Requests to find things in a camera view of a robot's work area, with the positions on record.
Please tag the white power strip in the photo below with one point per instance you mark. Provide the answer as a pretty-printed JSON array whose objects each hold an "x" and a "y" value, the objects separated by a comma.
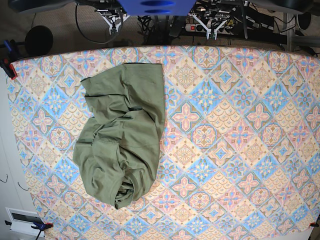
[{"x": 198, "y": 28}]

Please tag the orange clamp lower right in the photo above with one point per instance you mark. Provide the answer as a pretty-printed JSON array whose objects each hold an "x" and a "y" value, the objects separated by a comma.
[{"x": 314, "y": 225}]

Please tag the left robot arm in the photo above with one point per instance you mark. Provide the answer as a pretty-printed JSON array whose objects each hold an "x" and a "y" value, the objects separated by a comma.
[{"x": 213, "y": 17}]

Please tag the blue orange clamp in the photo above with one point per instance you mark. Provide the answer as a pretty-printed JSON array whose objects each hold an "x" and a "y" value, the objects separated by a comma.
[
  {"x": 6, "y": 63},
  {"x": 40, "y": 226}
]

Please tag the white wall box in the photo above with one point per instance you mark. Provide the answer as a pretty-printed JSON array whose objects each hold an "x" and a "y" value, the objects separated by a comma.
[{"x": 22, "y": 221}]

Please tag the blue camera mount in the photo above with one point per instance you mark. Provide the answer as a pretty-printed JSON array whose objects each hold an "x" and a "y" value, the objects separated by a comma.
[{"x": 157, "y": 7}]

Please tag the blue orange clamp upper left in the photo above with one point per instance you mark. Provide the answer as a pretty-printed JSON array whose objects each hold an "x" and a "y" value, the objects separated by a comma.
[{"x": 6, "y": 63}]

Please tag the patterned tablecloth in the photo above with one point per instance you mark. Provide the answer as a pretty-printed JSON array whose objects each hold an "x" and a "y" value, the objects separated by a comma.
[{"x": 239, "y": 155}]

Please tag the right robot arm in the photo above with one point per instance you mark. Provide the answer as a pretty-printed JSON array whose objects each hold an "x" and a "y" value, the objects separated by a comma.
[{"x": 111, "y": 12}]

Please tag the blue orange clamp lower left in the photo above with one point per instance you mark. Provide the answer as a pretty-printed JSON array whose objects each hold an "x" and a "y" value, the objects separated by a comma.
[{"x": 40, "y": 226}]

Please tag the green t-shirt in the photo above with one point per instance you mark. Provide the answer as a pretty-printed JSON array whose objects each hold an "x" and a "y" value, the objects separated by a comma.
[{"x": 118, "y": 150}]

